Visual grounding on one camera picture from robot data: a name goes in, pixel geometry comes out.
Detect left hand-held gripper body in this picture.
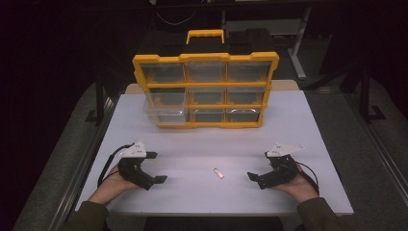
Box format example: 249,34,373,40
117,141,156,192

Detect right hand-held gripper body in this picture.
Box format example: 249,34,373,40
257,142,306,191

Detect person's right hand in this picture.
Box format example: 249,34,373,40
272,164,320,205

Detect person's left hand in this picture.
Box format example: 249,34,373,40
94,165,142,204

